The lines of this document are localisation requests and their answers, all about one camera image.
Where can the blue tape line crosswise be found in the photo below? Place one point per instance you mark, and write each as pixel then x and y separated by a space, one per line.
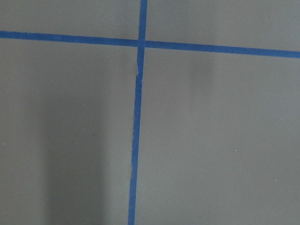
pixel 149 44

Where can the blue tape line lengthwise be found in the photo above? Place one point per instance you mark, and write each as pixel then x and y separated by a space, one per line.
pixel 137 111

